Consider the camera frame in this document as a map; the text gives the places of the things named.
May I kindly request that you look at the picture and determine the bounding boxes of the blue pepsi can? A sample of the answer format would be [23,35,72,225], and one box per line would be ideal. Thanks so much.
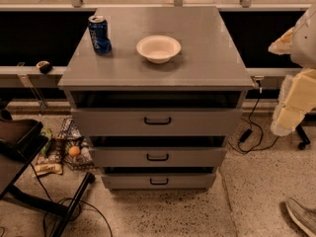
[88,15,112,54]

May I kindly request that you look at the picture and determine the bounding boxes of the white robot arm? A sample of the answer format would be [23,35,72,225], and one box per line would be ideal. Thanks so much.
[268,4,316,136]

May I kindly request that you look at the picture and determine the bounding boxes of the grey drawer cabinet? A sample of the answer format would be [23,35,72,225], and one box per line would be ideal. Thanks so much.
[59,7,253,176]

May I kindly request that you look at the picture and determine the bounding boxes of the white paper bowl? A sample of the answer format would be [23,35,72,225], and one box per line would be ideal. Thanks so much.
[136,36,182,64]

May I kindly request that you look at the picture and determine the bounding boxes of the orange fruit on floor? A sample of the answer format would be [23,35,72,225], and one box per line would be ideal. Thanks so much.
[68,146,81,157]

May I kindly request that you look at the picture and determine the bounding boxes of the black tape measure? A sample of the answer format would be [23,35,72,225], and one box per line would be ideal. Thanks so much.
[37,60,52,74]

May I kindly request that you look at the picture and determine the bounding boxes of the grey middle drawer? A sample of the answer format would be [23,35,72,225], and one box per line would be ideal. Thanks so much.
[90,147,226,167]

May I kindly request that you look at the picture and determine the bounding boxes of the black power adapter cable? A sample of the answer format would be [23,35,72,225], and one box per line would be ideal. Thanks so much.
[227,77,280,155]

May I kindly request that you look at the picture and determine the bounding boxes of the chip bag in basket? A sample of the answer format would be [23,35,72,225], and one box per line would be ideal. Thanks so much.
[58,118,94,171]

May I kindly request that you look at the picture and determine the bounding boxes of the grey sneaker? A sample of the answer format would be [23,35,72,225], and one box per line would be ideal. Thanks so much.
[285,198,316,237]

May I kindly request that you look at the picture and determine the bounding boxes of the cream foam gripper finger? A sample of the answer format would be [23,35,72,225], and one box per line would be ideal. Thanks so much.
[271,68,316,136]

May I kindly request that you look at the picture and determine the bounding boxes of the snack bag on floor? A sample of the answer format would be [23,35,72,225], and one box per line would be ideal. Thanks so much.
[35,126,65,176]

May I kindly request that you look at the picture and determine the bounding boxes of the grey drawer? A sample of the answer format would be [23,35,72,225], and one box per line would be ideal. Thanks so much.
[90,147,226,167]
[102,174,216,190]
[71,109,241,136]

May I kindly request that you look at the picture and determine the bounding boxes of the grey top drawer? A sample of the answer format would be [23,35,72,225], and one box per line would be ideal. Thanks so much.
[71,109,241,136]

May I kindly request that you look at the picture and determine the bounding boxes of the black floor cable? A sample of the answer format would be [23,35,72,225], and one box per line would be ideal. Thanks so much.
[30,163,114,237]

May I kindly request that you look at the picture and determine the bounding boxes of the black chair caster leg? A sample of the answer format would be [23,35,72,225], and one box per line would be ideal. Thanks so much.
[296,125,310,150]

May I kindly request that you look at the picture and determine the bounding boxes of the grey bottom drawer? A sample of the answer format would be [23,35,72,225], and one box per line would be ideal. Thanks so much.
[102,174,216,190]

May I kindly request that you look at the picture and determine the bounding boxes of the black table with legs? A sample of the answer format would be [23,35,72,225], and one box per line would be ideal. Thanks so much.
[0,110,95,237]

